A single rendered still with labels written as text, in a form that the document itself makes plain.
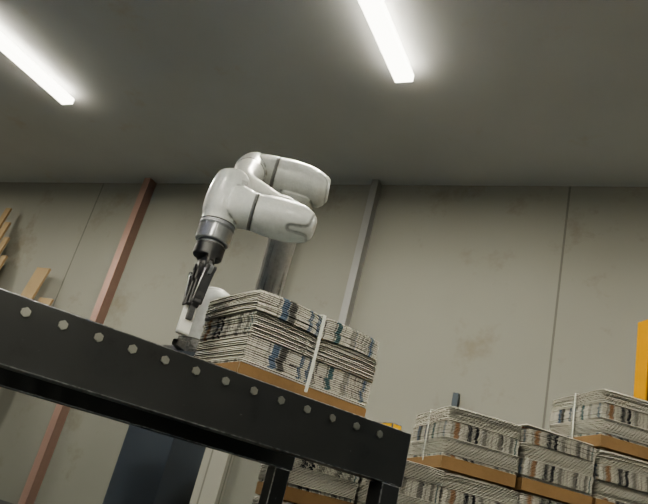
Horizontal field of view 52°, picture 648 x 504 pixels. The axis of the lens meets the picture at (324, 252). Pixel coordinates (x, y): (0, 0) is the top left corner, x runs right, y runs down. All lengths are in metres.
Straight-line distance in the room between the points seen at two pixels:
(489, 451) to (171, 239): 4.66
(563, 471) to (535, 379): 2.23
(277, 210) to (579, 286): 3.63
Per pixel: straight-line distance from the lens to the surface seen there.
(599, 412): 2.81
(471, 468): 2.50
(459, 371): 4.95
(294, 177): 2.19
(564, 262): 5.14
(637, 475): 2.84
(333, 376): 1.65
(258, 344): 1.54
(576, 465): 2.71
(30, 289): 7.28
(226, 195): 1.68
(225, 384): 1.34
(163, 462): 2.33
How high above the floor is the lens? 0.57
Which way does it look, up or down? 22 degrees up
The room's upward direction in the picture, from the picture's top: 15 degrees clockwise
